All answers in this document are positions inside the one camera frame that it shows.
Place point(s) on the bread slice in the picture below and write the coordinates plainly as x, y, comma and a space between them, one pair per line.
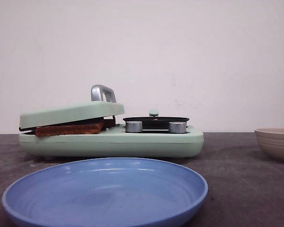
108, 123
91, 127

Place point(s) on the beige ribbed bowl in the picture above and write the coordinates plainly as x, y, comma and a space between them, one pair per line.
271, 141

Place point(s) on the green breakfast maker lid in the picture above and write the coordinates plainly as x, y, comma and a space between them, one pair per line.
103, 103

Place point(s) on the green breakfast maker base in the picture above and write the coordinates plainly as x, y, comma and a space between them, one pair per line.
115, 142

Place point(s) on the black round frying pan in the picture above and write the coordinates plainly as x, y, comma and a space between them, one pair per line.
156, 122

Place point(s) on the left silver control knob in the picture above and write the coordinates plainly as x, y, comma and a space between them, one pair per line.
133, 126

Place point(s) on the silver control knob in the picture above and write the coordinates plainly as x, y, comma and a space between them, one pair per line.
177, 127
133, 126

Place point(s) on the right silver control knob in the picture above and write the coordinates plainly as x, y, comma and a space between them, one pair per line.
177, 127

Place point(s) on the blue plate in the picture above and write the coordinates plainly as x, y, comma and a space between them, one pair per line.
106, 192

